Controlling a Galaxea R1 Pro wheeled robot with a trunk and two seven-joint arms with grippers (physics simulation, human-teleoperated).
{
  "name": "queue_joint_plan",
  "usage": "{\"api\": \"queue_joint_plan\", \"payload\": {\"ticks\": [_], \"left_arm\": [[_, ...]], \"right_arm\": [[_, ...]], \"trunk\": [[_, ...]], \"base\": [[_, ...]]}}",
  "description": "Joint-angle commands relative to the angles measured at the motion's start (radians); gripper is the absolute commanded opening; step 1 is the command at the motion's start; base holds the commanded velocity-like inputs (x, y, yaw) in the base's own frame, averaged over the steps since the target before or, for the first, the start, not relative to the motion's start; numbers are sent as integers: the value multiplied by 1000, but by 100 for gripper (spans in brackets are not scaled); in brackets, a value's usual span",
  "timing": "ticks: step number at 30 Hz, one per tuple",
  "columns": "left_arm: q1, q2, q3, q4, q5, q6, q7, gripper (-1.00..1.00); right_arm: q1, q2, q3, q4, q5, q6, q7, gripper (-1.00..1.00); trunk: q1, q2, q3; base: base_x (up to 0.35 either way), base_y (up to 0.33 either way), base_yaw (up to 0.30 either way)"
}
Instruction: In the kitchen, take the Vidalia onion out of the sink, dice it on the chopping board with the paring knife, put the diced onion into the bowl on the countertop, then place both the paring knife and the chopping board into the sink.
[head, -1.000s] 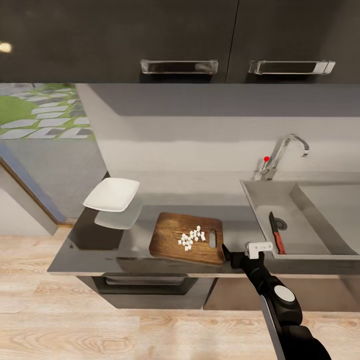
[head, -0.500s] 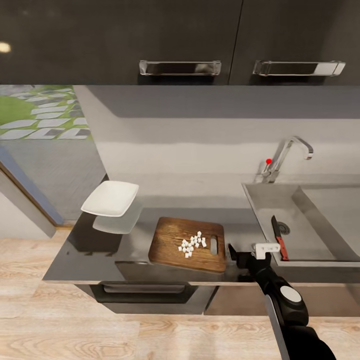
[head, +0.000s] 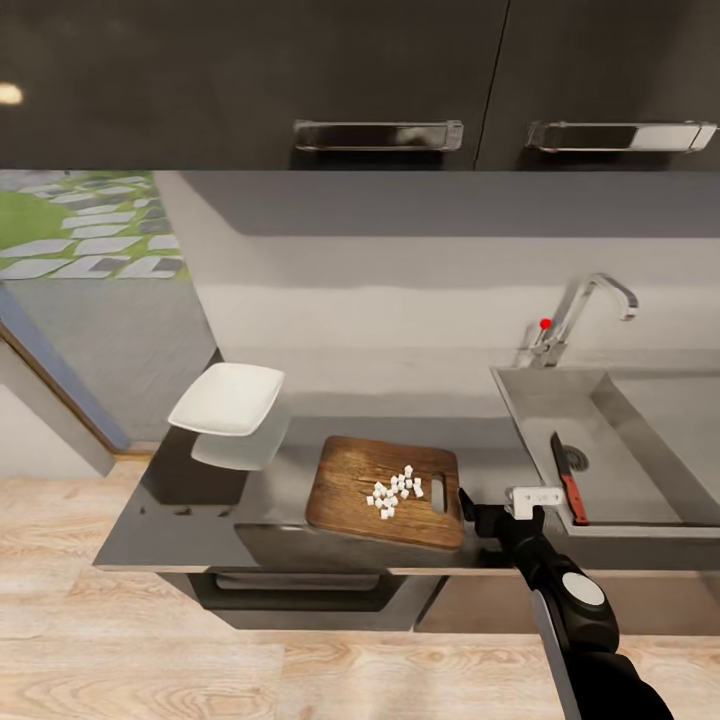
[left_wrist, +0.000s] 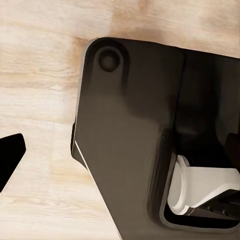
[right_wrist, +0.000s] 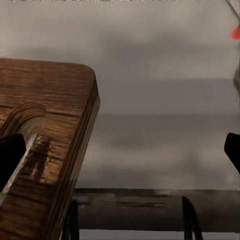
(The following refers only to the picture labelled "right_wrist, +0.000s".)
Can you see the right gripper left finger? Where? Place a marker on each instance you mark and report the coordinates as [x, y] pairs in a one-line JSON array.
[[12, 150]]

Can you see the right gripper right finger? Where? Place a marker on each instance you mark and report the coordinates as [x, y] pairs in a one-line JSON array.
[[232, 149]]

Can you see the cutting board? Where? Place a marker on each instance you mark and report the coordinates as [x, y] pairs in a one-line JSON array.
[[64, 93]]

